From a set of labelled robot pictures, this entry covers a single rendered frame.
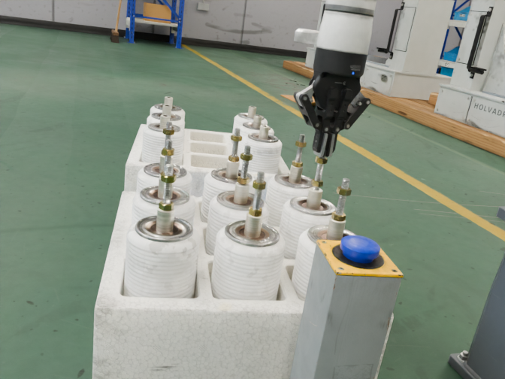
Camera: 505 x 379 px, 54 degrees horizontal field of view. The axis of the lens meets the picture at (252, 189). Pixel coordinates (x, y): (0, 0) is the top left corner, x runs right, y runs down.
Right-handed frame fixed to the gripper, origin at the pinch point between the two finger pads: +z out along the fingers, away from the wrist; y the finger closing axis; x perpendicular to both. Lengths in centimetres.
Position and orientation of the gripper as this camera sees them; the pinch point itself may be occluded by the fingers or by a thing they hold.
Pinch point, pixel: (324, 144)
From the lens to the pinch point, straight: 77.7
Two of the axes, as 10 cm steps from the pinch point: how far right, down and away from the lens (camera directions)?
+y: 9.0, -0.3, 4.3
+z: -1.3, 9.3, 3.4
